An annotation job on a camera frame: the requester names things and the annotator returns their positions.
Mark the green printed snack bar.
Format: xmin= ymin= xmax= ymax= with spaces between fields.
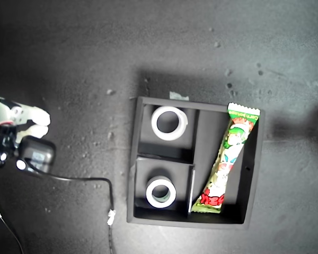
xmin=190 ymin=102 xmax=261 ymax=214

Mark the white tape roll with tab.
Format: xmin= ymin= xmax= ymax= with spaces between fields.
xmin=151 ymin=105 xmax=189 ymax=141

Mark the white tape roll green core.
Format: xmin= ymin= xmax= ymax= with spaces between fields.
xmin=145 ymin=178 xmax=177 ymax=210

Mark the black tray with wells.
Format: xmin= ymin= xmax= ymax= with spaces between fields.
xmin=126 ymin=96 xmax=266 ymax=230

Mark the torn white tape piece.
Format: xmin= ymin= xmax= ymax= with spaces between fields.
xmin=169 ymin=91 xmax=190 ymax=101

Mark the black camera cable white tag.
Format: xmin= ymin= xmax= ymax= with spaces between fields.
xmin=25 ymin=158 xmax=117 ymax=254

